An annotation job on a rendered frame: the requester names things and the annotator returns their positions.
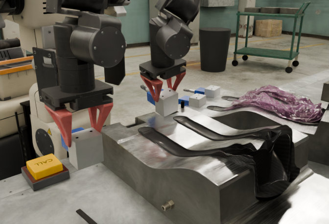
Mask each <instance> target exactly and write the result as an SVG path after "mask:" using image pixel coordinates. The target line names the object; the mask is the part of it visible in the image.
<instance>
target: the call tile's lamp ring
mask: <svg viewBox="0 0 329 224"><path fill-rule="evenodd" d="M62 166H63V169H64V170H62V171H60V172H57V173H54V174H51V175H48V176H45V177H43V178H40V179H37V180H34V178H33V177H32V176H31V174H30V173H29V172H28V170H27V169H26V168H27V166H24V167H22V169H23V171H24V172H25V173H26V175H27V176H28V178H29V179H30V180H31V182H32V183H35V182H38V181H41V180H44V179H46V178H49V177H52V176H55V175H57V174H60V173H63V172H66V171H68V169H67V168H66V167H65V166H64V165H63V164H62Z"/></svg>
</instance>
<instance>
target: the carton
mask: <svg viewBox="0 0 329 224"><path fill-rule="evenodd" d="M281 33H282V20H274V19H267V20H256V25H255V34H254V36H261V37H273V36H281Z"/></svg>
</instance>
